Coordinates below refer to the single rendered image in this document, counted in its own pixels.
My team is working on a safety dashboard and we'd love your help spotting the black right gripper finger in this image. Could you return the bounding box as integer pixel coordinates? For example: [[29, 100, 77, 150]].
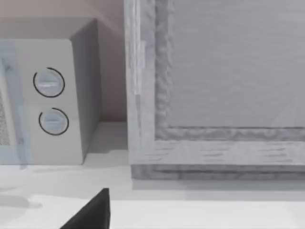
[[59, 187, 112, 229]]

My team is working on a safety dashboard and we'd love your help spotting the grey wooden cabinet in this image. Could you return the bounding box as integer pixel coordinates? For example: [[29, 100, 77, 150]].
[[123, 0, 305, 181]]

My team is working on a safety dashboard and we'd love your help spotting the microwave knob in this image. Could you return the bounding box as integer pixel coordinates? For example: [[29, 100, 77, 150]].
[[33, 67, 66, 98], [38, 107, 70, 136]]

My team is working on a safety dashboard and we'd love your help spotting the pale microwave oven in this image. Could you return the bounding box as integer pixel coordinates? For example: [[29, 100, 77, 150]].
[[0, 17, 103, 166]]

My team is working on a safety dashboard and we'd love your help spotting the pale microwave door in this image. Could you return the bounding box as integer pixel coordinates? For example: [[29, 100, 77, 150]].
[[0, 39, 33, 166]]

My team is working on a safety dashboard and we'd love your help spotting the grey cabinet door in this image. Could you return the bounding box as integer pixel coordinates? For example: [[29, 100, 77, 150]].
[[123, 0, 305, 166]]

